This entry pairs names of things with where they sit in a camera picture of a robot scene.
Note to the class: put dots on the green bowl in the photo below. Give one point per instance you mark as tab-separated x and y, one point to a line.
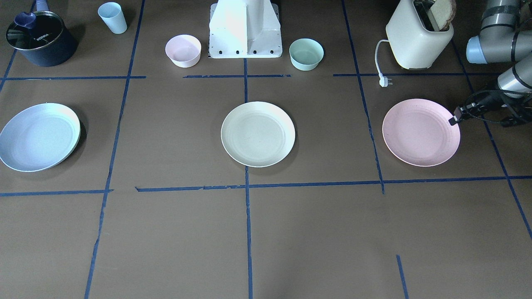
306	54

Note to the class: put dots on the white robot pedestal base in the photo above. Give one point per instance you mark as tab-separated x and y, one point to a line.
245	29

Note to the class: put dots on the pink bowl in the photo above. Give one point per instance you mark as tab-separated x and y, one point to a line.
184	50

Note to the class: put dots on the dark blue cooking pot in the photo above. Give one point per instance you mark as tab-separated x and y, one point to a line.
41	36

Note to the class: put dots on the cream white plate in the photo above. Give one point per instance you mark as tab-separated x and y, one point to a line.
258	134

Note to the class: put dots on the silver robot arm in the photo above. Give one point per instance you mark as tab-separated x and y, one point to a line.
501	40

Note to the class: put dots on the cream white toaster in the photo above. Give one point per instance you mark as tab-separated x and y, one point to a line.
415	37

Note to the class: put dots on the blue plate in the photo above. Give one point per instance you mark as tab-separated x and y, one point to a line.
39	137

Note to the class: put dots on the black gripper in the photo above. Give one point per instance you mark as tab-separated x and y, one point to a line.
491	102

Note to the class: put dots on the bread slice in toaster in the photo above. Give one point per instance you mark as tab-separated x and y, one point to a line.
443	12

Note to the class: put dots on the light blue cup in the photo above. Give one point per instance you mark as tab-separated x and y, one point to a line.
112	15

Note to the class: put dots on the pink plate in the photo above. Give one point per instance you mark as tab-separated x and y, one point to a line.
418	132

